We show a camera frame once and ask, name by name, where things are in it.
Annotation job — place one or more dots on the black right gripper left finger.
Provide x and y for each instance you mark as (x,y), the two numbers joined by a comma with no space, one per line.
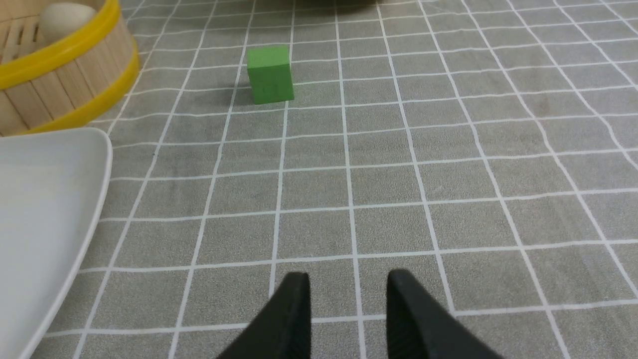
(283,328)

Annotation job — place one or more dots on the green wooden cube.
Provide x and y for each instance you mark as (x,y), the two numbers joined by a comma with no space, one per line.
(270,74)

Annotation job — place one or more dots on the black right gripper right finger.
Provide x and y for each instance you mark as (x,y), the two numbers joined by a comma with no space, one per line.
(419,327)

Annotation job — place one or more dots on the white square plate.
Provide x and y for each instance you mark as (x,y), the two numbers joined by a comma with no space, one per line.
(52,190)

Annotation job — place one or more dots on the white steamed bun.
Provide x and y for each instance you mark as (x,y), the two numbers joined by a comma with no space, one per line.
(59,20)

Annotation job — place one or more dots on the bamboo steamer basket yellow rim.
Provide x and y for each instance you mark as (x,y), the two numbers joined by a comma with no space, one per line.
(67,84)

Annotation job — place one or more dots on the grey checked tablecloth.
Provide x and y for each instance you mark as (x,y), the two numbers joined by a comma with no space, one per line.
(488,146)

